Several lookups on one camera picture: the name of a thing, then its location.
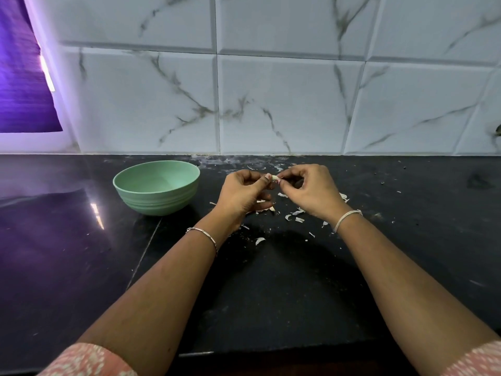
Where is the person's left hand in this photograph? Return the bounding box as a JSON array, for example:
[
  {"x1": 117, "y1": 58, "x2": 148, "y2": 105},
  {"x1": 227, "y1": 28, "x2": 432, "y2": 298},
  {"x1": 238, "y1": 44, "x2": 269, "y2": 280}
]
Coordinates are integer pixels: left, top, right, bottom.
[{"x1": 214, "y1": 169, "x2": 276, "y2": 233}]

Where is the person's right hand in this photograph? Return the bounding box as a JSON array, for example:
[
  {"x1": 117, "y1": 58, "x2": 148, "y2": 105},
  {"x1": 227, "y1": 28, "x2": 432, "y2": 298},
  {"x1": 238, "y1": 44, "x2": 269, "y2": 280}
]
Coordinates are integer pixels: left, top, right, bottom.
[{"x1": 276, "y1": 163, "x2": 353, "y2": 229}]

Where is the mint green bowl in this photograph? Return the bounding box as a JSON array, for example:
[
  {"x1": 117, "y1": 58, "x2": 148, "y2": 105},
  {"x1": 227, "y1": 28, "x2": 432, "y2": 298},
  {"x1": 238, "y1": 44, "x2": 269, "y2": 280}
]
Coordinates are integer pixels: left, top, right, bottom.
[{"x1": 112, "y1": 159, "x2": 202, "y2": 217}]

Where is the person's right forearm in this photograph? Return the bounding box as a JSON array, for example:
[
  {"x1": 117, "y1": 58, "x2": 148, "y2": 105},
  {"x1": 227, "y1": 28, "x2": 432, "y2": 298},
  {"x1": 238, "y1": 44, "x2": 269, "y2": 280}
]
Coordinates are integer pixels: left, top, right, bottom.
[{"x1": 337, "y1": 215, "x2": 498, "y2": 374}]

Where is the person's left forearm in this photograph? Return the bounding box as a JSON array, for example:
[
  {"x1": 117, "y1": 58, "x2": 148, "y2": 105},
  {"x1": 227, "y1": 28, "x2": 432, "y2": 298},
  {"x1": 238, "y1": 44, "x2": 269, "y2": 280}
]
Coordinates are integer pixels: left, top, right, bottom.
[{"x1": 77, "y1": 225, "x2": 234, "y2": 371}]

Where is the pink patterned left sleeve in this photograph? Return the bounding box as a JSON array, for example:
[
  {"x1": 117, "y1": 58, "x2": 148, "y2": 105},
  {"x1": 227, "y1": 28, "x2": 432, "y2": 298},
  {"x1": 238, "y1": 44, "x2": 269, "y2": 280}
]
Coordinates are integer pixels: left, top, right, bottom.
[{"x1": 37, "y1": 343, "x2": 139, "y2": 376}]

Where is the pink patterned sleeve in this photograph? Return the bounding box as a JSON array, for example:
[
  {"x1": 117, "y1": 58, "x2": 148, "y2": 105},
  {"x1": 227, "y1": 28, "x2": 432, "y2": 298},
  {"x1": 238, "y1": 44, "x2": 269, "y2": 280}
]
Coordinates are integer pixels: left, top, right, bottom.
[
  {"x1": 37, "y1": 343, "x2": 139, "y2": 376},
  {"x1": 439, "y1": 339, "x2": 501, "y2": 376}
]

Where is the pink patterned right sleeve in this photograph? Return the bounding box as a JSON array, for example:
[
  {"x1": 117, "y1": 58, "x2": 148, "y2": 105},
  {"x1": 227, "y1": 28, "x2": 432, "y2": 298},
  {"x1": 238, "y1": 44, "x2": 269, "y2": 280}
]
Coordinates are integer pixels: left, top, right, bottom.
[{"x1": 439, "y1": 339, "x2": 501, "y2": 376}]

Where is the bright window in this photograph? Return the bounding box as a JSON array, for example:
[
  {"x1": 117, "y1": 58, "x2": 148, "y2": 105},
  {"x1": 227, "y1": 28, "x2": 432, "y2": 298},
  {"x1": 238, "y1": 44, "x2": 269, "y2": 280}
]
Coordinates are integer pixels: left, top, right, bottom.
[{"x1": 39, "y1": 54, "x2": 57, "y2": 94}]

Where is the purple cloth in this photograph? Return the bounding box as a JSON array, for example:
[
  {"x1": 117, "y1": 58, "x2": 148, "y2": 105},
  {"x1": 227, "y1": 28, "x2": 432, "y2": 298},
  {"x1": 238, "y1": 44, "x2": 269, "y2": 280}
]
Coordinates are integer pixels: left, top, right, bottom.
[{"x1": 0, "y1": 0, "x2": 64, "y2": 134}]

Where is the silver right wrist bracelet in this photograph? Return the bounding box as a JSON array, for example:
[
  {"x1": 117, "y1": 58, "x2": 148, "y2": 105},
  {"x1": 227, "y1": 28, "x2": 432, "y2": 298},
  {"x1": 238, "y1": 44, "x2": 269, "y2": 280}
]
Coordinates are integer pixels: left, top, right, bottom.
[{"x1": 333, "y1": 209, "x2": 364, "y2": 235}]

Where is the silver wrist bracelet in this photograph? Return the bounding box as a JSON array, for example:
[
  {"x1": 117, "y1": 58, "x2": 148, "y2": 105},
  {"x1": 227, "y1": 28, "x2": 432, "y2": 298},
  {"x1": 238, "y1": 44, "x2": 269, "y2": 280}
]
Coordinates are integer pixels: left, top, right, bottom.
[
  {"x1": 185, "y1": 226, "x2": 220, "y2": 255},
  {"x1": 333, "y1": 209, "x2": 364, "y2": 235}
]

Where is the silver left wrist bracelet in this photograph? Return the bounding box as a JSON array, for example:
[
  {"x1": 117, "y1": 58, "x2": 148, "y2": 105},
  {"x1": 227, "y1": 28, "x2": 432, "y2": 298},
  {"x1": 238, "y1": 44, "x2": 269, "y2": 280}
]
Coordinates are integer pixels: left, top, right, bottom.
[{"x1": 185, "y1": 226, "x2": 220, "y2": 255}]

